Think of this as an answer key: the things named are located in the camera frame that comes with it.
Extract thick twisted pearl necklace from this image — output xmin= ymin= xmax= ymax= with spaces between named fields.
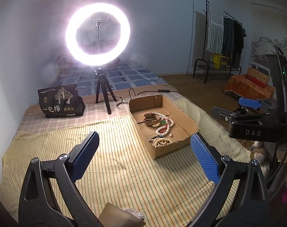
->
xmin=149 ymin=112 xmax=175 ymax=137

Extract thin pearl necklace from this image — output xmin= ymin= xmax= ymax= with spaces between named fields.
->
xmin=147 ymin=136 xmax=173 ymax=149

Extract green pendant red cord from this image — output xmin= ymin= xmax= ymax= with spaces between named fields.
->
xmin=137 ymin=114 xmax=172 ymax=135

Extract brown leather watch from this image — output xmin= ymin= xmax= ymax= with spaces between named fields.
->
xmin=143 ymin=112 xmax=160 ymax=127

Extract right gloved hand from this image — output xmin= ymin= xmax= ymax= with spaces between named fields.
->
xmin=250 ymin=140 xmax=287 ymax=204

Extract orange cloth covered box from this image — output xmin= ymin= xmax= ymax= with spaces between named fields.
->
xmin=224 ymin=67 xmax=275 ymax=100

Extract black metal rack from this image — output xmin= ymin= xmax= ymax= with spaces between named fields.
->
xmin=192 ymin=0 xmax=244 ymax=85

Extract yellow striped cloth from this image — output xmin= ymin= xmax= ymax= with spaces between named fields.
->
xmin=0 ymin=97 xmax=252 ymax=227

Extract yellow crate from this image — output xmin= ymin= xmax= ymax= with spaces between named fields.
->
xmin=212 ymin=54 xmax=229 ymax=70

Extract cardboard box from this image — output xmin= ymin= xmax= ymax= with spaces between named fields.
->
xmin=129 ymin=95 xmax=199 ymax=159

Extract plaid brown blanket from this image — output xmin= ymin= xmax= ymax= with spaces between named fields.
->
xmin=16 ymin=85 xmax=185 ymax=138

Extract black snack bag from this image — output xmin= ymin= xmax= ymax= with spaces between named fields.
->
xmin=38 ymin=84 xmax=85 ymax=118

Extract dark hanging clothes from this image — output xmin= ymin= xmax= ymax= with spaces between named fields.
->
xmin=221 ymin=17 xmax=246 ymax=69

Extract white striped hanging towel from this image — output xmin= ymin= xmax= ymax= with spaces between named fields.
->
xmin=206 ymin=2 xmax=224 ymax=54

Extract folded floral quilt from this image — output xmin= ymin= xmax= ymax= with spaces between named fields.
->
xmin=54 ymin=53 xmax=125 ymax=73

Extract wall landscape painting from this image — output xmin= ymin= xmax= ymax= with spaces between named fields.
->
xmin=250 ymin=4 xmax=287 ymax=68

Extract black power cable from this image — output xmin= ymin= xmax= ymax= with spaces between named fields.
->
xmin=110 ymin=88 xmax=179 ymax=108

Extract ring light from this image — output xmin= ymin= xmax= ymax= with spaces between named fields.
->
xmin=65 ymin=3 xmax=131 ymax=67

